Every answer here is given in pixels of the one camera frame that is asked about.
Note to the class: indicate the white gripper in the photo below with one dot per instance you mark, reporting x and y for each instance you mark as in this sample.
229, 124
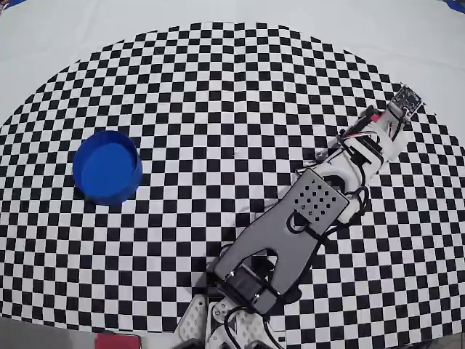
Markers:
388, 135

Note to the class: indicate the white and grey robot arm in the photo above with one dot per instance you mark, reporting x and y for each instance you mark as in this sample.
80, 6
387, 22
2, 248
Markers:
261, 236

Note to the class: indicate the blue round box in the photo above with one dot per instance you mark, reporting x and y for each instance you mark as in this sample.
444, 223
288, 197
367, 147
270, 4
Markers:
105, 171

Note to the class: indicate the red flat box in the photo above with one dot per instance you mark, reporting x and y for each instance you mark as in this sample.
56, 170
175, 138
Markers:
118, 341

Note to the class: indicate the checkered print white sheet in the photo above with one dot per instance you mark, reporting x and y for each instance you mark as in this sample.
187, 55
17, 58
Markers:
181, 91

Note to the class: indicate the bare camera circuit board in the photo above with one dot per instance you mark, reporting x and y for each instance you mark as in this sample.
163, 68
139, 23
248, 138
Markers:
407, 100

